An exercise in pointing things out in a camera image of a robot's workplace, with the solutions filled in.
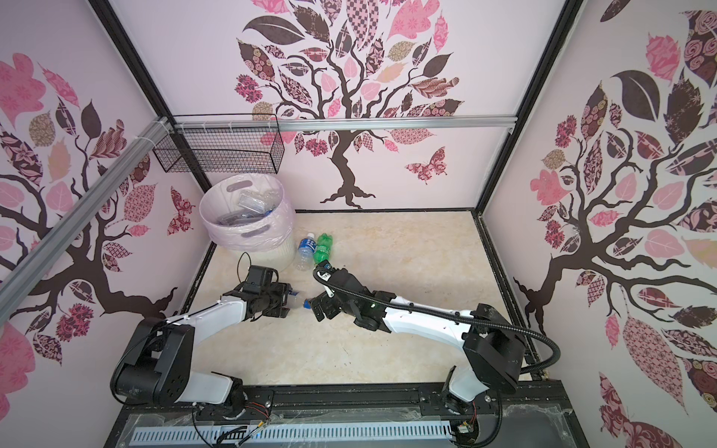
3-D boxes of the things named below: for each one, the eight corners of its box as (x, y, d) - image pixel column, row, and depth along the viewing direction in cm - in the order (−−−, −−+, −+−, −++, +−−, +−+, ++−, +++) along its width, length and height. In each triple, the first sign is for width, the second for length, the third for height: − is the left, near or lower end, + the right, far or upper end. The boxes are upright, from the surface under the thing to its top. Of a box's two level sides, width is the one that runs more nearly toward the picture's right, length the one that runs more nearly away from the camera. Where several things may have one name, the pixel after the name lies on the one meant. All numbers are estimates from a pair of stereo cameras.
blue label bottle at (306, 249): (297, 271, 103) (294, 263, 99) (303, 240, 112) (301, 232, 108) (314, 271, 103) (311, 263, 99) (318, 240, 112) (316, 232, 108)
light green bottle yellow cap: (312, 265, 104) (310, 257, 101) (320, 240, 112) (319, 232, 108) (326, 266, 104) (325, 259, 100) (333, 241, 112) (332, 233, 108)
